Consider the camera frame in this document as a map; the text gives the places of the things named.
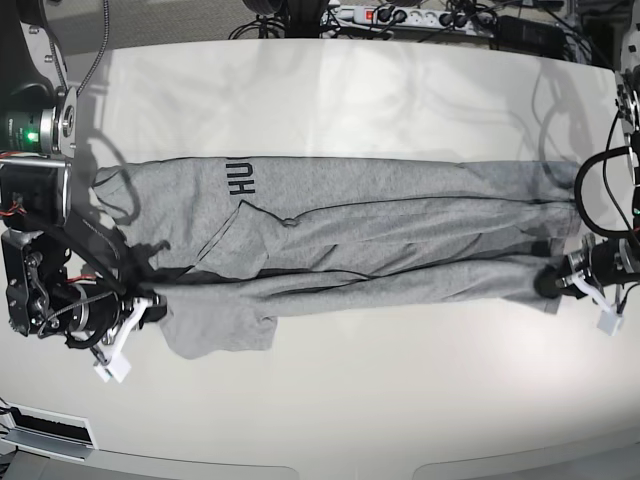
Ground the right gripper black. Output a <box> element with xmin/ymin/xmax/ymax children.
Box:
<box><xmin>29</xmin><ymin>284</ymin><xmax>168</xmax><ymax>350</ymax></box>

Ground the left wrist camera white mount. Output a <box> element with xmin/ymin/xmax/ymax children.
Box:
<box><xmin>571</xmin><ymin>273</ymin><xmax>624</xmax><ymax>336</ymax></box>

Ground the black power adapter box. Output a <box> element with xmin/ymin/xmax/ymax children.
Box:
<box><xmin>493</xmin><ymin>15</ymin><xmax>567</xmax><ymax>59</ymax></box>

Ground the grey t-shirt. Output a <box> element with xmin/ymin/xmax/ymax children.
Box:
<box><xmin>93</xmin><ymin>157</ymin><xmax>580</xmax><ymax>359</ymax></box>

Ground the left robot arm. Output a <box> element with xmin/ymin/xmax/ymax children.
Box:
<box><xmin>534</xmin><ymin>19</ymin><xmax>639</xmax><ymax>299</ymax></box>

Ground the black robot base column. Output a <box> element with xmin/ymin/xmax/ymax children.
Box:
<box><xmin>286</xmin><ymin>0</ymin><xmax>327</xmax><ymax>39</ymax></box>

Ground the black corrugated cable hose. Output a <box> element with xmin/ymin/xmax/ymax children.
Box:
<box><xmin>29</xmin><ymin>219</ymin><xmax>136</xmax><ymax>296</ymax></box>

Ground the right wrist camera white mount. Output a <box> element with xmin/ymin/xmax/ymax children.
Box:
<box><xmin>94</xmin><ymin>298</ymin><xmax>153</xmax><ymax>383</ymax></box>

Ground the white power strip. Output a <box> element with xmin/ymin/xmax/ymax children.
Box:
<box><xmin>324</xmin><ymin>2</ymin><xmax>497</xmax><ymax>38</ymax></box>

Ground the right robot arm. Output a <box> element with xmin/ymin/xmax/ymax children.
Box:
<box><xmin>1</xmin><ymin>1</ymin><xmax>167</xmax><ymax>354</ymax></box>

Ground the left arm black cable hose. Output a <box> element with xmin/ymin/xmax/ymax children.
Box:
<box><xmin>574</xmin><ymin>147</ymin><xmax>636</xmax><ymax>236</ymax></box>

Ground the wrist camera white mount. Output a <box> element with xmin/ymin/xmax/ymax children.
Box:
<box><xmin>571</xmin><ymin>273</ymin><xmax>624</xmax><ymax>336</ymax></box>
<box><xmin>94</xmin><ymin>298</ymin><xmax>153</xmax><ymax>383</ymax></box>

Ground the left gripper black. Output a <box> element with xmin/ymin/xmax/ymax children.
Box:
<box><xmin>534</xmin><ymin>237</ymin><xmax>639</xmax><ymax>299</ymax></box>

